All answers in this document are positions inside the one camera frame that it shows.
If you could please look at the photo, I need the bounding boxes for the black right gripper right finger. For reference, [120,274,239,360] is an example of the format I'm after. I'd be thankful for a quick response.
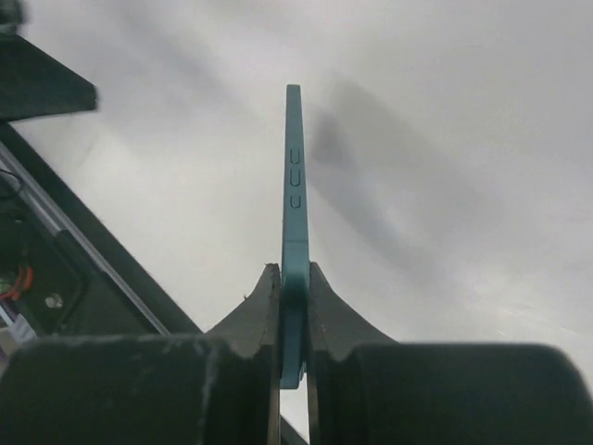
[307,264,592,444]

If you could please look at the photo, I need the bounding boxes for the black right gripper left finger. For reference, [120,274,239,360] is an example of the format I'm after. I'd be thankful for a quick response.
[1,264,280,444]

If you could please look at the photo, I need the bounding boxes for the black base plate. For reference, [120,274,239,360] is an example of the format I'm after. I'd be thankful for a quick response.
[1,123,200,344]

